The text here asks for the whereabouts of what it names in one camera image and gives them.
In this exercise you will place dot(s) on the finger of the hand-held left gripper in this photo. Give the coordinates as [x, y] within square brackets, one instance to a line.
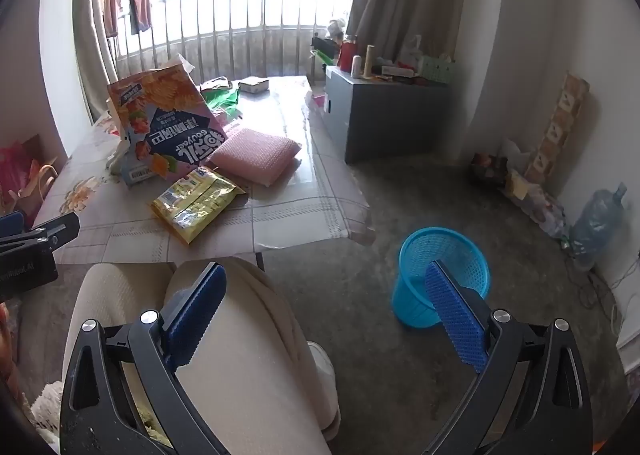
[52, 231]
[11, 224]

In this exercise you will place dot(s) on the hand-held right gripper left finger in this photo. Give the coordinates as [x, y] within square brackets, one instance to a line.
[197, 315]

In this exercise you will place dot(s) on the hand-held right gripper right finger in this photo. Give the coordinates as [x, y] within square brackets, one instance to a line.
[457, 317]

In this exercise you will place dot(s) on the blue mesh wastebasket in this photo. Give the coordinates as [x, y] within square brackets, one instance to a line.
[450, 250]

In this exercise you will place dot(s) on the pink snack bag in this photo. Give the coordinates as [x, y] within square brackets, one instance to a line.
[175, 135]

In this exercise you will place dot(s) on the pink gift bag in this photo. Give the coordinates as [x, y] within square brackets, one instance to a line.
[22, 170]

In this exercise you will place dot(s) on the person's beige trousers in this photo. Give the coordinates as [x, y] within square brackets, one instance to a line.
[250, 360]

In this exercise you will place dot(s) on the yellow snack packet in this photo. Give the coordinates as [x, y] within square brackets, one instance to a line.
[195, 205]

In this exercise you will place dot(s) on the person's white shoe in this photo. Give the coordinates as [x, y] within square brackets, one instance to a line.
[322, 370]

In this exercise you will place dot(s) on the pile of clear plastic bags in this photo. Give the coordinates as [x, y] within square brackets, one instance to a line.
[545, 210]

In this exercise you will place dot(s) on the white fluffy rug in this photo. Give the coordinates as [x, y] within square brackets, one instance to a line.
[47, 410]

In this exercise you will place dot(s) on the tan paper bag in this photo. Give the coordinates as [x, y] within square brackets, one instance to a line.
[517, 184]

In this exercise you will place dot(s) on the dark basket with clutter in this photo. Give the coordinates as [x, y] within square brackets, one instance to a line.
[487, 170]

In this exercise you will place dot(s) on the large clear water jug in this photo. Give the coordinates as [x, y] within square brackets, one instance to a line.
[597, 225]

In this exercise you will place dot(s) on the pink sponge cushion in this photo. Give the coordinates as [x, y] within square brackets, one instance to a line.
[255, 155]

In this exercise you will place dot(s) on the grey cabinet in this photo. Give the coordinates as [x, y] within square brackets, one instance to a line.
[385, 120]

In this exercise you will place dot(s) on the printed cardboard board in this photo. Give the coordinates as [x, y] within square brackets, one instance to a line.
[557, 130]

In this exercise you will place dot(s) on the green plastic bag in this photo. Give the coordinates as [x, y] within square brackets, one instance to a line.
[222, 100]

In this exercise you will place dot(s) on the small white box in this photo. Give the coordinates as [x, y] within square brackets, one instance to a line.
[254, 84]

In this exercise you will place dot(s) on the green and white box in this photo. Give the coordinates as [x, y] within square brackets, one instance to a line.
[437, 70]

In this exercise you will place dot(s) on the red and white flat box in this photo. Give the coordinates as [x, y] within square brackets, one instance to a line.
[397, 71]

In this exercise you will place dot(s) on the small white bottle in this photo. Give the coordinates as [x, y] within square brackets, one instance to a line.
[357, 67]

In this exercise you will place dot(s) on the beige cardboard tube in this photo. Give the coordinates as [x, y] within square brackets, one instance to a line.
[369, 62]

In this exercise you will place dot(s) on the white plastic bag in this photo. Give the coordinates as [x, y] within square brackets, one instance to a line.
[411, 51]

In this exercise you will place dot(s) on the red container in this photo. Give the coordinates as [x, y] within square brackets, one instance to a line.
[347, 55]

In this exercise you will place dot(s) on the black box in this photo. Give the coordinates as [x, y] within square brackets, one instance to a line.
[324, 46]

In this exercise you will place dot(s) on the plush toy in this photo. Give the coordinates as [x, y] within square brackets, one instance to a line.
[336, 29]

